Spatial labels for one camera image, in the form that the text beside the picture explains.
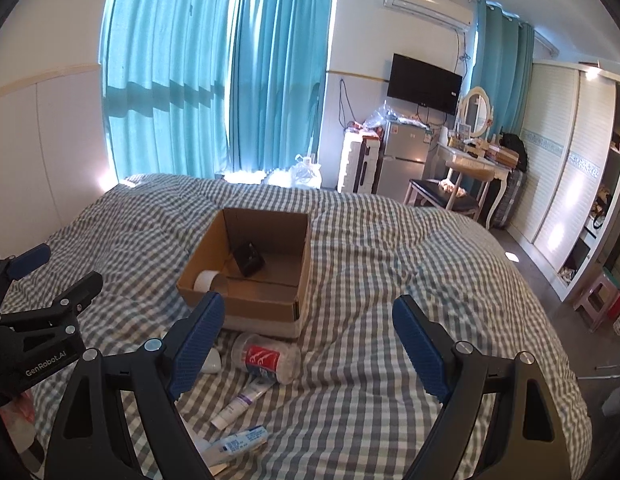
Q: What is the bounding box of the black bag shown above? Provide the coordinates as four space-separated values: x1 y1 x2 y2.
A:
500 132 528 171

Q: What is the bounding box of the grey checked suitcase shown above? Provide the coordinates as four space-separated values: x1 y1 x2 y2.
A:
492 170 525 228

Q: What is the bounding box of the narrow teal curtain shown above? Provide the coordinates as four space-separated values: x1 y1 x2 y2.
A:
472 0 535 133

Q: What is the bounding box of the black wall cable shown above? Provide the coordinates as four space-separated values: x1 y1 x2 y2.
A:
337 77 355 128

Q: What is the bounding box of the small white bottle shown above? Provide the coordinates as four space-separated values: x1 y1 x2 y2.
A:
200 347 223 375

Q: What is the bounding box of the black charger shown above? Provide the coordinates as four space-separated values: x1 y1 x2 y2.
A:
233 241 265 277

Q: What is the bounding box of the blue and white tube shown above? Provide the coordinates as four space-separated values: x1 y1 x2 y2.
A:
210 424 267 461

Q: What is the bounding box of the white wardrobe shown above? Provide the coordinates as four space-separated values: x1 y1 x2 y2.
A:
510 60 620 303

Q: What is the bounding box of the white air conditioner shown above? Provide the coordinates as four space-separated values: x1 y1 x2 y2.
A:
383 0 474 28

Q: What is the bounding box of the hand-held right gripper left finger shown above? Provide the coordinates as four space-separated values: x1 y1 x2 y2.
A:
42 290 225 480

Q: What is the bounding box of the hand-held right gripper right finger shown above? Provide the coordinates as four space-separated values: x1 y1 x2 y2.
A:
392 294 573 480

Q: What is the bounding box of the white tape roll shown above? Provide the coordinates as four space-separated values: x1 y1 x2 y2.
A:
193 270 231 295

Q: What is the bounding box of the white plastic bag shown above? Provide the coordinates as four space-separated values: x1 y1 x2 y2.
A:
289 155 325 190

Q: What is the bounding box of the black wall television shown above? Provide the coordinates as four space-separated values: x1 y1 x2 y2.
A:
387 53 464 116

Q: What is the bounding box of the white drawer cabinet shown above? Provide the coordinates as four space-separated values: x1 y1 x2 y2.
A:
337 132 383 195

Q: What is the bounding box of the white oval mirror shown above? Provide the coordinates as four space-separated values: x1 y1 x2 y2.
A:
457 86 494 140

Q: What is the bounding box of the clear plastic cup red label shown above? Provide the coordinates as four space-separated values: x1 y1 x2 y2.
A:
232 332 301 386

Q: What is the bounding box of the wide teal curtain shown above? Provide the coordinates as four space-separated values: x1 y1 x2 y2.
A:
99 0 235 181

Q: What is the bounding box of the pink plastic stool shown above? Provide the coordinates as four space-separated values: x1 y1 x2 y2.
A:
572 270 620 331

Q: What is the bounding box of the grey checked blanket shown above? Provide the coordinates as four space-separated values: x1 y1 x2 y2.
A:
0 174 593 480

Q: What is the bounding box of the brown box on table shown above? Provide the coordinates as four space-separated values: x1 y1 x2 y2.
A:
482 144 520 167

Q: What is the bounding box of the white tube purple label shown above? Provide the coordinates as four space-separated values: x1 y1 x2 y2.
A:
211 377 271 431

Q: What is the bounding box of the wooden chair black seat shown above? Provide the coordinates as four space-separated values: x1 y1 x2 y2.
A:
404 157 495 221

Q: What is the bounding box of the clear plastic bag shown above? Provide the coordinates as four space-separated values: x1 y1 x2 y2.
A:
362 101 431 131

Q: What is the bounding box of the white dressing table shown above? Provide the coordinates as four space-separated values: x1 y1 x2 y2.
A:
422 142 515 228

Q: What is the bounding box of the white cream tube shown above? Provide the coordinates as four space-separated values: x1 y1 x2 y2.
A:
185 422 231 478

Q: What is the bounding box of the silver fridge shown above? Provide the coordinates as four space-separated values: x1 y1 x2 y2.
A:
375 120 438 201

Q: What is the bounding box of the cardboard box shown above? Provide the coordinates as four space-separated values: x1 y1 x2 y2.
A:
176 207 311 338

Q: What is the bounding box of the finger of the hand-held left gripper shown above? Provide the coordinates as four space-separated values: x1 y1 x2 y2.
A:
0 243 52 318
0 271 104 333

